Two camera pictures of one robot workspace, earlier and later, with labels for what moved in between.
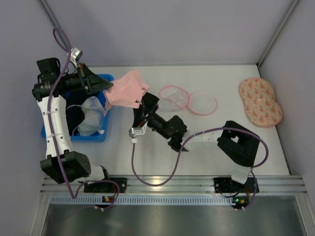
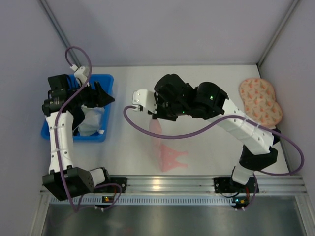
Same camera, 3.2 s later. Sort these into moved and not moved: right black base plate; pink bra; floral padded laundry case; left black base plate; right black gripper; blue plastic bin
Moved: right black gripper; pink bra
Not moved: right black base plate; floral padded laundry case; left black base plate; blue plastic bin
